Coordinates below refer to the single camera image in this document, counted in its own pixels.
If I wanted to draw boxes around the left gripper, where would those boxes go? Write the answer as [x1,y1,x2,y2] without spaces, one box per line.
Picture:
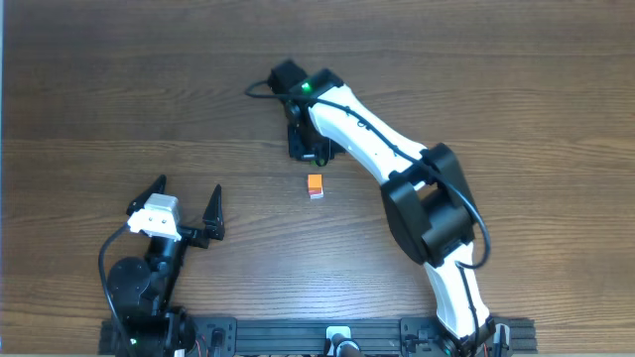
[125,174,226,250]

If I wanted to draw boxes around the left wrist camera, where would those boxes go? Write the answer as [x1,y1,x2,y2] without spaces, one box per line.
[126,192,184,243]

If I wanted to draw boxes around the mounting rail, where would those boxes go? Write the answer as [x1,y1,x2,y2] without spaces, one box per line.
[97,315,539,357]

